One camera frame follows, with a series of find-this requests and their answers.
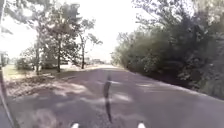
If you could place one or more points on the robot's own part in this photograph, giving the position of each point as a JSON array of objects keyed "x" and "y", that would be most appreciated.
[
  {"x": 75, "y": 125},
  {"x": 141, "y": 125}
]

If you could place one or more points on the bare dirt verge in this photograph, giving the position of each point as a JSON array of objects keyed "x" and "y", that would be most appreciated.
[{"x": 36, "y": 86}]

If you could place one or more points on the row of trees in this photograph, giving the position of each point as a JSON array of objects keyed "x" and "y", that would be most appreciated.
[{"x": 60, "y": 36}]

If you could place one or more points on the grass field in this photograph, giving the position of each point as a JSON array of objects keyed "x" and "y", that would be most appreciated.
[{"x": 11, "y": 71}]

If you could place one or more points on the grey asphalt road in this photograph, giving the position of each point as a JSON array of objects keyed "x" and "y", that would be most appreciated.
[{"x": 146, "y": 106}]

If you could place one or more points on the dense trees and bushes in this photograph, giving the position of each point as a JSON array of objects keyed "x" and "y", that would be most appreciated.
[{"x": 180, "y": 50}]

